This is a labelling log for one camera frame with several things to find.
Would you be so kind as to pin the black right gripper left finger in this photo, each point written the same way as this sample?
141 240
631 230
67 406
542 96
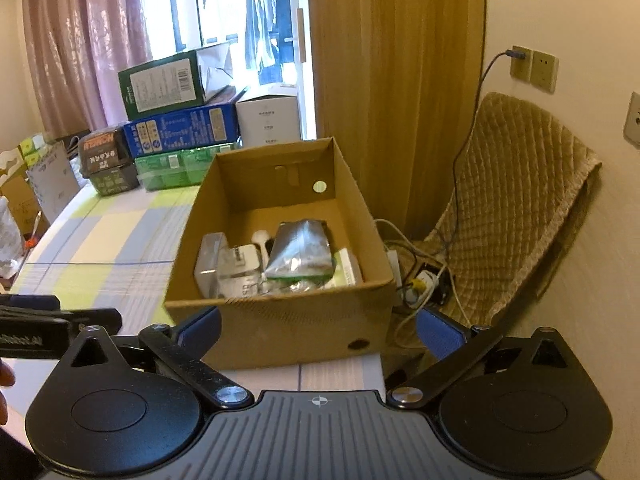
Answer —
160 367

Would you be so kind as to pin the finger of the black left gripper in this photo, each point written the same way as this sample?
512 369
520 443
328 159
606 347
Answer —
34 302
110 319

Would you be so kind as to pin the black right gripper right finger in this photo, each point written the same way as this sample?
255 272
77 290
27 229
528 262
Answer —
459 350

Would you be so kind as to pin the white power adapter plug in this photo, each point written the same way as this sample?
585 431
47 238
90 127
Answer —
243 260

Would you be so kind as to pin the white green medicine box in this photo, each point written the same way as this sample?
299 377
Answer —
347 270

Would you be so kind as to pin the silver foil bag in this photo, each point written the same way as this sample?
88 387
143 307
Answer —
301 251

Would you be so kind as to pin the clear box blue label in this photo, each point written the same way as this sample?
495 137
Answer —
212 258

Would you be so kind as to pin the cream plastic spoon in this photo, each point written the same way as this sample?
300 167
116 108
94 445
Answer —
261 238

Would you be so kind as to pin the crumpled plastic bag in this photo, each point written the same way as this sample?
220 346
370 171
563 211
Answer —
11 242

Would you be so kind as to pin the white power strip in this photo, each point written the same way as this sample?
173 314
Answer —
421 289

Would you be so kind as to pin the checked tablecloth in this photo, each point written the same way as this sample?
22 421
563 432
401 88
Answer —
117 252

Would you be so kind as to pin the brown cardboard hanger box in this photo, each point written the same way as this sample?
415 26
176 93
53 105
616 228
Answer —
22 199

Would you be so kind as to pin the grey cardboard sheet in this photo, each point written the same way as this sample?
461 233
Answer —
53 181

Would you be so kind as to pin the green tissue boxes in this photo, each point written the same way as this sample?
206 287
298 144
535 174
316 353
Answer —
35 148

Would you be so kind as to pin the dark instant noodle bowl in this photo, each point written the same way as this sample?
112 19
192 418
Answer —
105 160

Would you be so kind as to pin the quilted brown chair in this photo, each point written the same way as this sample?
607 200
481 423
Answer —
522 189

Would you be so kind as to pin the green tissue pack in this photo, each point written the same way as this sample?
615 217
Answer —
180 168

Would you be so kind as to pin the blue carton box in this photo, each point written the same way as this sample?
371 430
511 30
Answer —
183 129

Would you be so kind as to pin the dark green carton box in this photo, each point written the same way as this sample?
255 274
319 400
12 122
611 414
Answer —
186 79

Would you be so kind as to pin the white paper box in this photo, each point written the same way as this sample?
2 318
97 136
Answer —
268 120

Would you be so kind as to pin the pink curtain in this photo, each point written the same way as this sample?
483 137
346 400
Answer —
75 51

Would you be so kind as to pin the brown wooden wardrobe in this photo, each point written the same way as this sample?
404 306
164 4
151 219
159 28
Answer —
395 84

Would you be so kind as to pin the wall power socket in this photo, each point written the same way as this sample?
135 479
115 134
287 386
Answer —
539 69

